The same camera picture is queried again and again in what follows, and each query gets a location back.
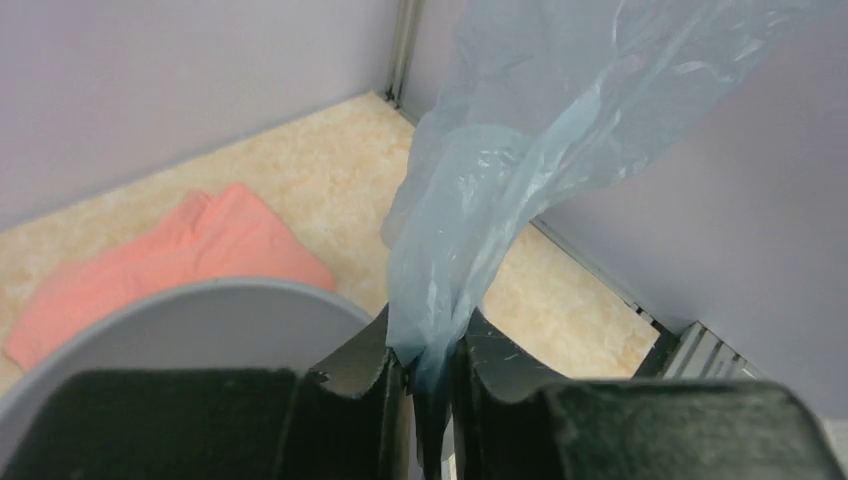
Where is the right aluminium corner post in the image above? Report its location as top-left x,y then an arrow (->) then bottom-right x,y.
382,0 -> 425,109

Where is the light blue plastic trash bag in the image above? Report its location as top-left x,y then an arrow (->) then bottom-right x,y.
381,1 -> 826,479

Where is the grey plastic trash bin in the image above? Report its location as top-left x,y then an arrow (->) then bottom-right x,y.
1,277 -> 373,464

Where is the pink folded cloth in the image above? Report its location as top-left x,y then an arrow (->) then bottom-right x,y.
3,183 -> 336,371

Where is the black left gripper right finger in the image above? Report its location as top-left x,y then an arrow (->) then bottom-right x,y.
453,313 -> 846,479

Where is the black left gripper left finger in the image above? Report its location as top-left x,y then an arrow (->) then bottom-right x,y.
1,317 -> 410,479

